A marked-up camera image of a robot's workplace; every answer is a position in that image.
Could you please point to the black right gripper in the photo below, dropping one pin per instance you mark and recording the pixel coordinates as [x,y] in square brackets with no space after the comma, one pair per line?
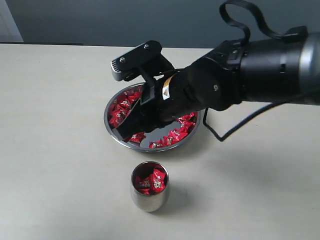
[203,84]

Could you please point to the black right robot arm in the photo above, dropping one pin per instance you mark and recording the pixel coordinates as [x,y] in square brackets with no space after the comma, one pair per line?
[267,71]

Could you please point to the round stainless steel plate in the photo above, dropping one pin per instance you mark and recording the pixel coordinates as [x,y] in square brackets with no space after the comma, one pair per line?
[126,98]

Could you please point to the stainless steel cup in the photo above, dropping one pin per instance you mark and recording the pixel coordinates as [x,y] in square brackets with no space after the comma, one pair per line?
[145,199]

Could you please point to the red candy front middle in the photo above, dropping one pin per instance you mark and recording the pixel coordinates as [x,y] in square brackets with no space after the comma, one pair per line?
[137,137]

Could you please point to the red candy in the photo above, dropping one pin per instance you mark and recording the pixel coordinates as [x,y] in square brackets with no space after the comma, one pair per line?
[157,144]
[137,137]
[187,122]
[173,137]

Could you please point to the red candy left edge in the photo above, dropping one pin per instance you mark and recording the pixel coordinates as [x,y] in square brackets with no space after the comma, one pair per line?
[117,115]

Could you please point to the red candy front centre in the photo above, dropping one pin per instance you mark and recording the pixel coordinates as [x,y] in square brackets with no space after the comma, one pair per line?
[157,144]

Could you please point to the red candy front right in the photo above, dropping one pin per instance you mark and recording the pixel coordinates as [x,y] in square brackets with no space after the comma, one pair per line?
[173,137]

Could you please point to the red candy right side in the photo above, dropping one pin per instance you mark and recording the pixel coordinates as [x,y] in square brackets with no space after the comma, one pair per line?
[187,122]

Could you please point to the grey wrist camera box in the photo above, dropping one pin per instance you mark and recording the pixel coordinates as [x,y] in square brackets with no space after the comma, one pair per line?
[126,67]

